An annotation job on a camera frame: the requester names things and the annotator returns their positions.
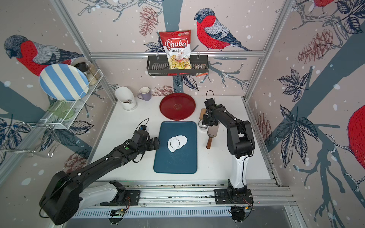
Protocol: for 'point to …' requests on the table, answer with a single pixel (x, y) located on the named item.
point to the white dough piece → (182, 139)
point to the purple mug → (146, 93)
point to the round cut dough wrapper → (175, 143)
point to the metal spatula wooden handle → (212, 131)
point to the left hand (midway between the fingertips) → (156, 138)
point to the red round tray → (177, 106)
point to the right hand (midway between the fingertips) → (206, 122)
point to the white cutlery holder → (126, 97)
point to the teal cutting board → (177, 151)
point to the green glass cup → (61, 108)
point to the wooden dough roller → (203, 111)
